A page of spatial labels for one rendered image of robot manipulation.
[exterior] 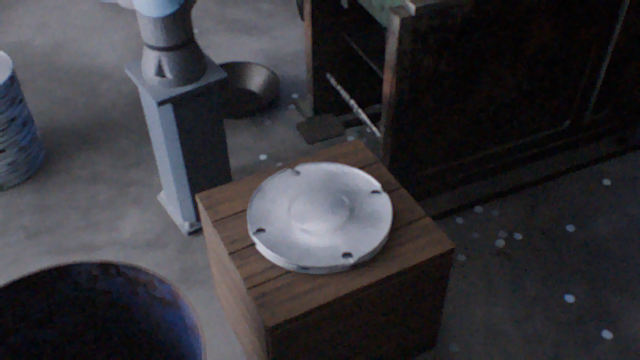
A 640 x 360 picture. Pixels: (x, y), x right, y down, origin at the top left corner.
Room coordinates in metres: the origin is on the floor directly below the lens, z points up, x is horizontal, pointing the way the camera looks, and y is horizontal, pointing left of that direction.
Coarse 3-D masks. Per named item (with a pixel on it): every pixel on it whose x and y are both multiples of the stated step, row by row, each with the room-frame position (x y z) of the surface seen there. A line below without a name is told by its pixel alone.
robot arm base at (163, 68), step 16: (144, 48) 1.30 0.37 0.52; (160, 48) 1.26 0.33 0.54; (176, 48) 1.27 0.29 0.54; (192, 48) 1.30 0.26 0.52; (144, 64) 1.29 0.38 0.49; (160, 64) 1.26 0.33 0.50; (176, 64) 1.26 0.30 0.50; (192, 64) 1.28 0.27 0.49; (160, 80) 1.25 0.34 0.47; (176, 80) 1.25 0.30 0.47; (192, 80) 1.26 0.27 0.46
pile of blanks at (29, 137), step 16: (16, 80) 1.56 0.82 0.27; (0, 96) 1.47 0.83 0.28; (16, 96) 1.53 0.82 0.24; (0, 112) 1.46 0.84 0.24; (16, 112) 1.50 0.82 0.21; (0, 128) 1.44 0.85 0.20; (16, 128) 1.48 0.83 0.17; (32, 128) 1.53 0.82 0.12; (0, 144) 1.43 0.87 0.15; (16, 144) 1.46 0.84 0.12; (32, 144) 1.51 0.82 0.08; (0, 160) 1.42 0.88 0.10; (16, 160) 1.44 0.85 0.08; (32, 160) 1.48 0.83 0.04; (0, 176) 1.41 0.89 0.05; (16, 176) 1.43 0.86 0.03
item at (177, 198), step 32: (128, 64) 1.35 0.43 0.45; (160, 96) 1.21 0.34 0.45; (192, 96) 1.25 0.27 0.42; (160, 128) 1.24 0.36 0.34; (192, 128) 1.24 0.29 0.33; (224, 128) 1.31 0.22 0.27; (160, 160) 1.29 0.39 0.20; (192, 160) 1.24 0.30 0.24; (224, 160) 1.28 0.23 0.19; (192, 192) 1.23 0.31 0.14; (192, 224) 1.22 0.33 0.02
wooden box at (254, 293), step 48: (240, 192) 1.00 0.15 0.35; (384, 192) 0.99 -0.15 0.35; (240, 240) 0.86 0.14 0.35; (432, 240) 0.85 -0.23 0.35; (240, 288) 0.78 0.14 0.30; (288, 288) 0.74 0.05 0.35; (336, 288) 0.74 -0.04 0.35; (384, 288) 0.76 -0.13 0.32; (432, 288) 0.81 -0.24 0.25; (240, 336) 0.83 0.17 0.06; (288, 336) 0.67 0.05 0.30; (336, 336) 0.72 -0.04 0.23; (384, 336) 0.77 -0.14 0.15; (432, 336) 0.82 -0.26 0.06
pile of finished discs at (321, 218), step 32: (256, 192) 0.98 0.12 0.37; (288, 192) 0.97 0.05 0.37; (320, 192) 0.97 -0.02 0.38; (352, 192) 0.97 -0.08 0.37; (256, 224) 0.89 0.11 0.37; (288, 224) 0.88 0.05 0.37; (320, 224) 0.88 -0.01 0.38; (352, 224) 0.88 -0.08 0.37; (384, 224) 0.88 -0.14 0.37; (288, 256) 0.80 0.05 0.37; (320, 256) 0.80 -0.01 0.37; (352, 256) 0.80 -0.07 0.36
